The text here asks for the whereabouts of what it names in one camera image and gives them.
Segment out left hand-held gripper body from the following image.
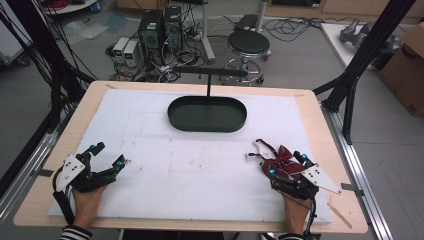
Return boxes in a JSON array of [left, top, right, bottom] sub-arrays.
[[54, 151, 118, 194]]

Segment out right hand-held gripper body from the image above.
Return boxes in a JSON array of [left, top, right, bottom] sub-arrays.
[[269, 165, 343, 201]]

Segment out dark red bow tie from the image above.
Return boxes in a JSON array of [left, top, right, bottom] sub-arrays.
[[245, 138, 309, 181]]

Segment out person's left hand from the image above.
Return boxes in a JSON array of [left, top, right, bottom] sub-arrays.
[[71, 184, 108, 230]]

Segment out person's right hand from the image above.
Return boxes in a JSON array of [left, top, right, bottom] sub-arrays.
[[282, 194, 313, 235]]

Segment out black tape strip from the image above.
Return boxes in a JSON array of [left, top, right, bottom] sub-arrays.
[[36, 167, 55, 178], [340, 182, 366, 197]]

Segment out thin wooden stick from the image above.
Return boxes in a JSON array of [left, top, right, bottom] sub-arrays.
[[326, 201, 354, 230]]

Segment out white foam mat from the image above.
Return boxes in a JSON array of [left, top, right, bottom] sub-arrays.
[[48, 87, 333, 225]]

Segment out black oval tray with stand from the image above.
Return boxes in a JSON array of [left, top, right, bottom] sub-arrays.
[[166, 66, 250, 134]]

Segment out white power supply unit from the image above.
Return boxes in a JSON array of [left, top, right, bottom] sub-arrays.
[[112, 36, 131, 65], [122, 40, 141, 68]]

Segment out computer towers on floor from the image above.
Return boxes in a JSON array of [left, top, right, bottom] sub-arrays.
[[105, 3, 214, 84]]

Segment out white side table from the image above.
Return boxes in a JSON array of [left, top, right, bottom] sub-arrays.
[[320, 22, 384, 71]]

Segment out black round stool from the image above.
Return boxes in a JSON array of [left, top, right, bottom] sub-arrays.
[[223, 29, 272, 87]]

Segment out black computer tower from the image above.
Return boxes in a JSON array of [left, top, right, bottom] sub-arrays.
[[137, 9, 165, 58], [162, 5, 184, 55]]

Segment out brown cardboard box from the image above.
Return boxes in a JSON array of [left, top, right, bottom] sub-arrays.
[[377, 22, 424, 117]]

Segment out white table leg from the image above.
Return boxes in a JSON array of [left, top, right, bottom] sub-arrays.
[[199, 0, 217, 65], [254, 0, 269, 33]]

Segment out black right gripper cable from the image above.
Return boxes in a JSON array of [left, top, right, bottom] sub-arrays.
[[302, 197, 318, 240]]

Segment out aluminium rail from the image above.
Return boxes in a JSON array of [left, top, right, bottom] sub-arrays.
[[0, 129, 65, 225], [320, 102, 395, 240]]

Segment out black metal frame stand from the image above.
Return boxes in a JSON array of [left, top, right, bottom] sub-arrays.
[[0, 0, 98, 135], [312, 0, 418, 146]]

